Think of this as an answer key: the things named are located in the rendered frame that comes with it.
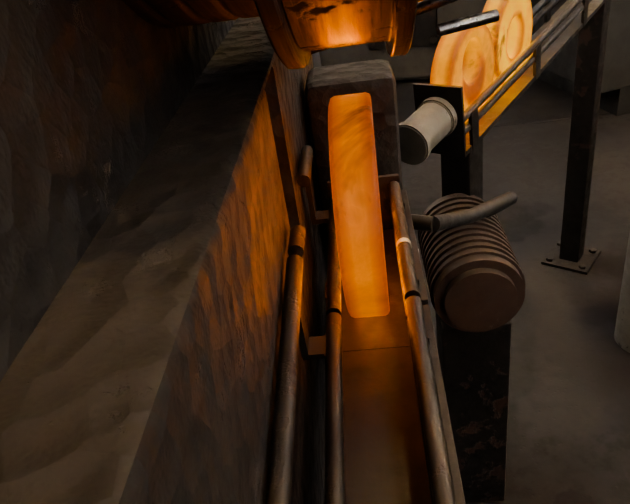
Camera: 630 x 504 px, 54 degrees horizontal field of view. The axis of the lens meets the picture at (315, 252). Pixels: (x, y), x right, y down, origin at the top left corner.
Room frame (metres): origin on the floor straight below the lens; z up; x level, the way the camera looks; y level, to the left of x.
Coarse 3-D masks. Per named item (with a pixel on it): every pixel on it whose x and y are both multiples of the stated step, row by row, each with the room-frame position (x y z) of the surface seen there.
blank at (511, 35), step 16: (496, 0) 0.99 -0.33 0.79; (512, 0) 0.99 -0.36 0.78; (528, 0) 1.04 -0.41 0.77; (512, 16) 0.99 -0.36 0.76; (528, 16) 1.04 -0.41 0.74; (496, 32) 0.95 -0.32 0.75; (512, 32) 1.04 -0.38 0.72; (528, 32) 1.05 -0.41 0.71; (496, 48) 0.95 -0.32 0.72; (512, 48) 1.03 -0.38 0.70; (496, 64) 0.95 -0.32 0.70
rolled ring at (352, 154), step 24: (336, 96) 0.48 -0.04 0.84; (360, 96) 0.47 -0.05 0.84; (336, 120) 0.43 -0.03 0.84; (360, 120) 0.43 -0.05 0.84; (336, 144) 0.41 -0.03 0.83; (360, 144) 0.41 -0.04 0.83; (336, 168) 0.40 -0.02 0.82; (360, 168) 0.40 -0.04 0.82; (336, 192) 0.39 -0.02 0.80; (360, 192) 0.38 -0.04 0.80; (336, 216) 0.38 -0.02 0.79; (360, 216) 0.38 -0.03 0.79; (360, 240) 0.37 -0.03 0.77; (360, 264) 0.37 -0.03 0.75; (384, 264) 0.37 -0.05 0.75; (360, 288) 0.37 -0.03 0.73; (384, 288) 0.37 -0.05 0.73; (360, 312) 0.39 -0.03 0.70; (384, 312) 0.39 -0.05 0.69
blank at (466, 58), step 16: (464, 32) 0.87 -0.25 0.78; (480, 32) 0.91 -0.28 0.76; (448, 48) 0.86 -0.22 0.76; (464, 48) 0.87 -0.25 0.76; (480, 48) 0.91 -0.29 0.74; (432, 64) 0.86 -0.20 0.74; (448, 64) 0.84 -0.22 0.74; (464, 64) 0.93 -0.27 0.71; (480, 64) 0.91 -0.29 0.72; (432, 80) 0.85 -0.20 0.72; (448, 80) 0.84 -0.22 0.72; (464, 80) 0.87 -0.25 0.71; (480, 80) 0.91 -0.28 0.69; (464, 96) 0.87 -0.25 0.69
